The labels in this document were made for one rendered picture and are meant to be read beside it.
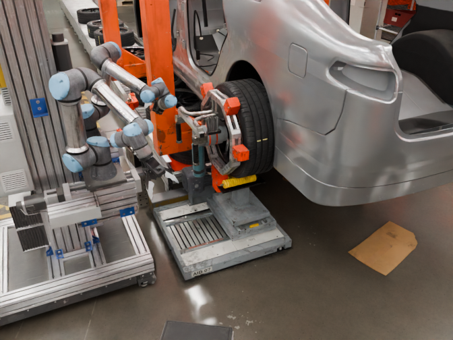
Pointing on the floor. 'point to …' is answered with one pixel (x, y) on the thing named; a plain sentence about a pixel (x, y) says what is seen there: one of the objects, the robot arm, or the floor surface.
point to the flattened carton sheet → (385, 247)
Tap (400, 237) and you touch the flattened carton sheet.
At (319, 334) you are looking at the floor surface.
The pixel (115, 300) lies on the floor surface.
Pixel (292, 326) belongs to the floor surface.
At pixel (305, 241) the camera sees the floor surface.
